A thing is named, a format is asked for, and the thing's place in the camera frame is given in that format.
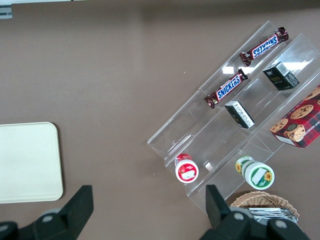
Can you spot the Snickers chocolate bar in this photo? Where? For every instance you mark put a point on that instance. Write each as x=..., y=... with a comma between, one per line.
x=226, y=89
x=265, y=46

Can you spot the grey metal rail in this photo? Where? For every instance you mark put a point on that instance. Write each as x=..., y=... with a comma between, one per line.
x=5, y=11

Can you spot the small wicker basket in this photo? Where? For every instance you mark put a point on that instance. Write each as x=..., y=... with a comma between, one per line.
x=260, y=198

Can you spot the small black carton box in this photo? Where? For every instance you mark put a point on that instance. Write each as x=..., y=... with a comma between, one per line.
x=278, y=78

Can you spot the clear acrylic stepped shelf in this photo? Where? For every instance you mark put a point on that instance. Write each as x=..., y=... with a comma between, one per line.
x=220, y=140

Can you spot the red plaid cookie box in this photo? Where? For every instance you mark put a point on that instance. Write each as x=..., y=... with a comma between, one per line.
x=300, y=120

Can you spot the black box with white label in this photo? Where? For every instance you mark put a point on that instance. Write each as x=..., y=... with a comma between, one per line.
x=240, y=114

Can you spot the green sunflower lidded cup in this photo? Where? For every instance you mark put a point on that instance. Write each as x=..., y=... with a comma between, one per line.
x=257, y=175

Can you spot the beige rectangular tray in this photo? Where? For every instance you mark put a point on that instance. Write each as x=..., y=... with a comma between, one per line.
x=27, y=162

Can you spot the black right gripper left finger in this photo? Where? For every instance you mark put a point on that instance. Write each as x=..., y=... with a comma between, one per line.
x=75, y=212

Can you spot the red lidded cup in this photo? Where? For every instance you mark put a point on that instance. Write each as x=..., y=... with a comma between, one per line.
x=186, y=171

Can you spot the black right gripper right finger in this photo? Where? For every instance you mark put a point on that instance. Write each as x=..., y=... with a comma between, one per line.
x=220, y=215

